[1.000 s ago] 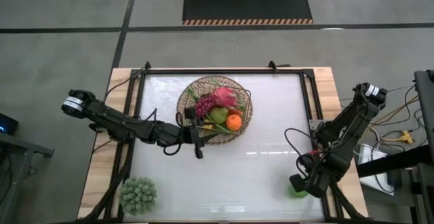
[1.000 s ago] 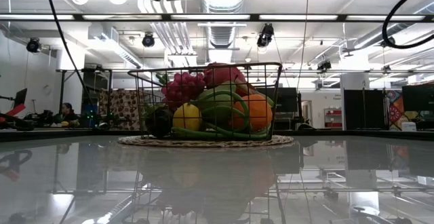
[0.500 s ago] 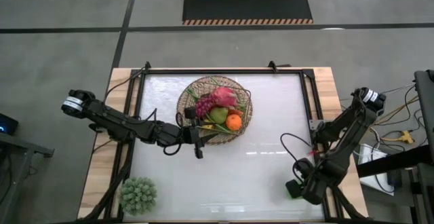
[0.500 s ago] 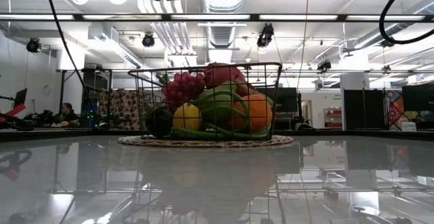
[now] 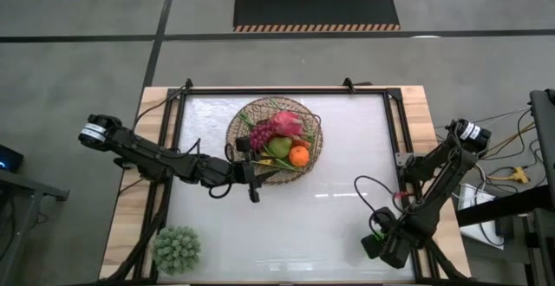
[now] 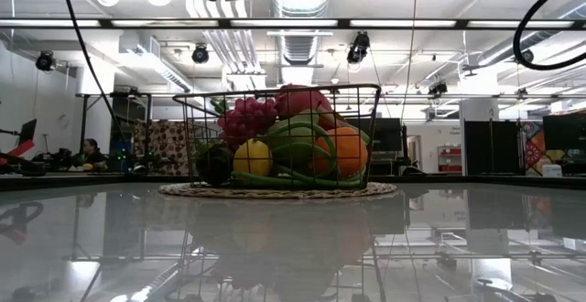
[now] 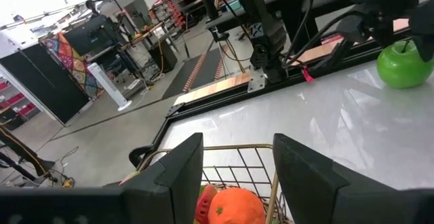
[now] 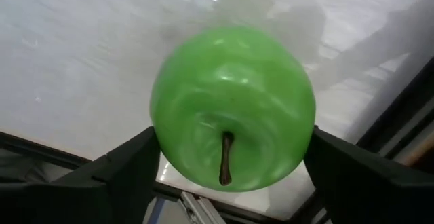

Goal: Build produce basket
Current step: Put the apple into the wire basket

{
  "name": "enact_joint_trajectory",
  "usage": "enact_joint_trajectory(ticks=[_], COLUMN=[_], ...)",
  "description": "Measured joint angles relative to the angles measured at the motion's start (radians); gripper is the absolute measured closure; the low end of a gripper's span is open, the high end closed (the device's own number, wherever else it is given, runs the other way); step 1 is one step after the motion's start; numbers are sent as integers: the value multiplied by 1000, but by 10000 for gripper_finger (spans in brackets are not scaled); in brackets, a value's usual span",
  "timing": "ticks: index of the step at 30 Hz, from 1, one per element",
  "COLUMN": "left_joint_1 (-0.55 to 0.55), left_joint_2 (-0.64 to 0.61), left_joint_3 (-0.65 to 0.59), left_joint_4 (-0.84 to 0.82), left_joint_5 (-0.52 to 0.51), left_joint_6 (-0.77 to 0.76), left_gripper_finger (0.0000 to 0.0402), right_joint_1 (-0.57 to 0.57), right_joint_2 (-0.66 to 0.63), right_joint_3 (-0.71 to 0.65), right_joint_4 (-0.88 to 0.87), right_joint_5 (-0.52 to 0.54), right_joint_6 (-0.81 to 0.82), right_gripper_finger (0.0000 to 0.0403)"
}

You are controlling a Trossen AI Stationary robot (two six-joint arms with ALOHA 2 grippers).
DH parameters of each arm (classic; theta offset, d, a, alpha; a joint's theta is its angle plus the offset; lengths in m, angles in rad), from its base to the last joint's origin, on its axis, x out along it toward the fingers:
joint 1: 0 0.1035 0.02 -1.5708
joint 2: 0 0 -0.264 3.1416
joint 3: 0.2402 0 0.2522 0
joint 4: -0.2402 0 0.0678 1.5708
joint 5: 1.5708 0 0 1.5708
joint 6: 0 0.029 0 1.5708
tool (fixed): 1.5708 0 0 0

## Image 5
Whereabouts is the pale green succulent plant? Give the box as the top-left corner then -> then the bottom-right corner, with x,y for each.
150,224 -> 203,277

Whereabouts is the red grape bunch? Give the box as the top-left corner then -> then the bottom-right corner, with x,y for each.
249,123 -> 275,152

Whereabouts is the black table beam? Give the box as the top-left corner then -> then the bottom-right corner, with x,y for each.
454,184 -> 555,229

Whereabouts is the wooden table board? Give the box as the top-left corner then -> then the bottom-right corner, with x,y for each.
98,85 -> 473,281

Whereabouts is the white power box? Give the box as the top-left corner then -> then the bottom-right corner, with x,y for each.
458,183 -> 495,211

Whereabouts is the woven wicker basket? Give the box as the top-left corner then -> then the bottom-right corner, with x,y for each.
225,95 -> 324,186

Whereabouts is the grey metal stand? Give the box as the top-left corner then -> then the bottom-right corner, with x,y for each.
0,168 -> 70,286

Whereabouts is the green onion bunch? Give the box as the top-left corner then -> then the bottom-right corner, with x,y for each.
237,99 -> 320,174

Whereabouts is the black looped camera cable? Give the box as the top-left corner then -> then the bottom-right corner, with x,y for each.
190,138 -> 238,199
353,175 -> 407,235

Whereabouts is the grey metal bracket plate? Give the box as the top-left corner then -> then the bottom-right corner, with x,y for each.
394,150 -> 413,169

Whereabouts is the green pear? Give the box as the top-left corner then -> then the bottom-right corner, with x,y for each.
267,136 -> 293,160

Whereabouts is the pink dragon fruit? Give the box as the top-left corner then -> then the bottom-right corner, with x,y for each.
268,110 -> 307,139

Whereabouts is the dark grey panel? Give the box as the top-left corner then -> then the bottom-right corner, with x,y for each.
529,88 -> 555,200

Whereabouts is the black aluminium table frame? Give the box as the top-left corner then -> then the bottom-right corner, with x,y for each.
103,77 -> 467,285

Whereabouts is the yellow cable splitter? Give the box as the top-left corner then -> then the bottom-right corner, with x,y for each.
489,166 -> 529,185

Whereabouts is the black box with blue light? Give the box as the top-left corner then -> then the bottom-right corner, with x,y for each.
0,144 -> 25,174

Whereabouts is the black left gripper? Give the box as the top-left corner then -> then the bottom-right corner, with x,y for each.
229,136 -> 278,204

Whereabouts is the orange mandarin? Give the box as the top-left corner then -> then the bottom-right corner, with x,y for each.
288,145 -> 311,168

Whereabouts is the black hazard-striped floor mat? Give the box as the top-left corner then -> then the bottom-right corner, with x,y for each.
232,0 -> 402,34

